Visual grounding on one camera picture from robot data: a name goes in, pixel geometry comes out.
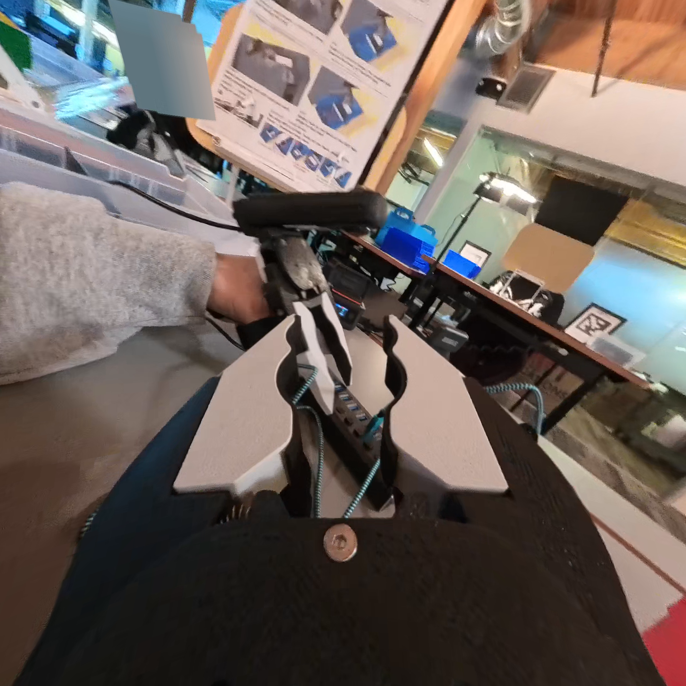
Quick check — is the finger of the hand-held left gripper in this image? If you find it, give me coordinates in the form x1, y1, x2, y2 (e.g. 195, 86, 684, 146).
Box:
292, 300, 337, 416
313, 292, 353, 387

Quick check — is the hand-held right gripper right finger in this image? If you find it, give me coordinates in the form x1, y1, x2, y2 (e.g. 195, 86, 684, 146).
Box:
378, 315, 510, 496

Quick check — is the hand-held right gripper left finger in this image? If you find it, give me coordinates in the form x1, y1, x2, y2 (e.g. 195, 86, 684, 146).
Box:
173, 315, 314, 520

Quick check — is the black usb hub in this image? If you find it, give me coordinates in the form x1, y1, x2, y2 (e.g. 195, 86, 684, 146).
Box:
313, 375, 400, 510

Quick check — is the teal braided usb cable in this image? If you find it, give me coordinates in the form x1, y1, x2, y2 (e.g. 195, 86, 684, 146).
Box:
292, 364, 546, 520

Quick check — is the red plastic bin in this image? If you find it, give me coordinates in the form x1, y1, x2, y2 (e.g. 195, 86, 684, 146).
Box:
640, 597, 686, 686

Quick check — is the person's left forearm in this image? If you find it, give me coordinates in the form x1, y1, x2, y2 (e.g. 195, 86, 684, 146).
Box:
0, 182, 216, 386

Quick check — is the person's left hand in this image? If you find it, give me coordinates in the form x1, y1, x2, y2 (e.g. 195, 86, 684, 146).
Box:
208, 256, 271, 325

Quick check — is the black power station with display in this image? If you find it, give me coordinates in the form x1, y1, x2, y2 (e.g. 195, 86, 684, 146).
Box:
327, 260, 368, 330

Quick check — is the brown edged office table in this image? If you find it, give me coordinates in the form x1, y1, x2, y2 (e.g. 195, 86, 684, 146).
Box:
421, 254, 652, 435
340, 230, 429, 301

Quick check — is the cardboard box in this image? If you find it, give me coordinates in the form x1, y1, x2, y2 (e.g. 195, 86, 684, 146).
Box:
522, 354, 577, 413

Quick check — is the instruction sheet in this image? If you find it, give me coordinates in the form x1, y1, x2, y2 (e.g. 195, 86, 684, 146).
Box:
195, 0, 451, 194

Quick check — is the blue bin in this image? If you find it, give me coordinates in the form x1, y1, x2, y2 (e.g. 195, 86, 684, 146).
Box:
442, 249, 483, 279

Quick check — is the framed black white marker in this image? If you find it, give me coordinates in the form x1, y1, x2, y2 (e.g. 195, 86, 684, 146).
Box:
563, 303, 627, 344

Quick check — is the clear plastic box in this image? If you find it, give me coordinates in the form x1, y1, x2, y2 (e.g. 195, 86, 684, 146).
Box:
590, 335, 644, 368

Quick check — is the studio light on stand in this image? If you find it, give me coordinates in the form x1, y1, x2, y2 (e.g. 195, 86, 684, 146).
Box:
407, 170, 539, 328

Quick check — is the beige rounded board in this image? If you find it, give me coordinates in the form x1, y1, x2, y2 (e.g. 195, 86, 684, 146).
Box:
501, 222, 596, 294

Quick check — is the instruction poster on wooden board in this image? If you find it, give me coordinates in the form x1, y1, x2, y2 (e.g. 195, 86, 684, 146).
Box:
185, 0, 462, 196

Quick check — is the clear plastic storage bin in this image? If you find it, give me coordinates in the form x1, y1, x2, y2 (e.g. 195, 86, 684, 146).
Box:
0, 102, 237, 226

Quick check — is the grey vent grille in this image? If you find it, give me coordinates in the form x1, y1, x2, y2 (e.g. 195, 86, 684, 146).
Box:
496, 61, 555, 113

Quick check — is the black square panel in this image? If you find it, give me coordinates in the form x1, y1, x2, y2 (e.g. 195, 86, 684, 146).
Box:
536, 176, 629, 247

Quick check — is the dark hanging rod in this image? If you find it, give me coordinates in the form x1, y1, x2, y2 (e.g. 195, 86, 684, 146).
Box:
591, 16, 615, 98

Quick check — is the blue tote with handle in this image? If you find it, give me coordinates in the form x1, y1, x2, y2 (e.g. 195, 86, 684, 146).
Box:
375, 208, 436, 266

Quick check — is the black thin cable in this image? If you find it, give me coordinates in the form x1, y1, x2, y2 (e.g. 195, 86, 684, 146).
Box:
107, 179, 247, 352

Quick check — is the wooden support post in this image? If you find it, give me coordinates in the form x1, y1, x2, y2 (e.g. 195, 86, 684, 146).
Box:
370, 0, 486, 196

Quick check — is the silver air duct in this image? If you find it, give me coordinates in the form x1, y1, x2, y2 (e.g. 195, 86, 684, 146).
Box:
472, 0, 531, 57

